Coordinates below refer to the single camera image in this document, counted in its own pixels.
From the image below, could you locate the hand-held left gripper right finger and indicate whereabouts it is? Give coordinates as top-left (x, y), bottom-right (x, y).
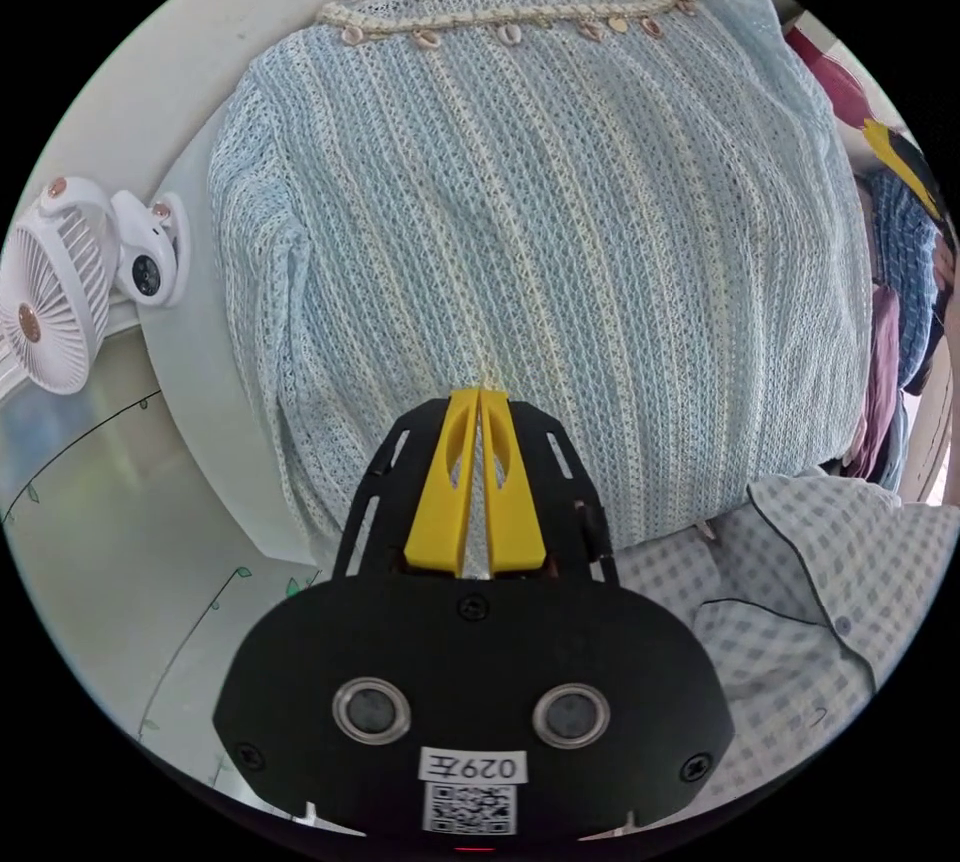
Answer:
top-left (480, 388), bottom-right (547, 574)

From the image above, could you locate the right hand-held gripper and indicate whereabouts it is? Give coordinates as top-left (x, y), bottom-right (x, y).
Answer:
top-left (860, 117), bottom-right (949, 222)

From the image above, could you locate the blue white striped hollow shirt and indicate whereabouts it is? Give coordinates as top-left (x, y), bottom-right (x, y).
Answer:
top-left (206, 0), bottom-right (876, 568)

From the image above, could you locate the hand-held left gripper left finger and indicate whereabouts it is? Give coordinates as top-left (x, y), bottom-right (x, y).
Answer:
top-left (402, 387), bottom-right (482, 572)

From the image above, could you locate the pile of clothes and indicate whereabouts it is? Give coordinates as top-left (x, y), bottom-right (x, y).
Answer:
top-left (783, 21), bottom-right (943, 496)

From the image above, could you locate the person's body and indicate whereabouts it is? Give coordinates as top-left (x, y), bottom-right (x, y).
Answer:
top-left (616, 468), bottom-right (960, 800)

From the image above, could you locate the white clip fan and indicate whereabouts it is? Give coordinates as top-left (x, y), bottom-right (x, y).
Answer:
top-left (0, 175), bottom-right (191, 398)

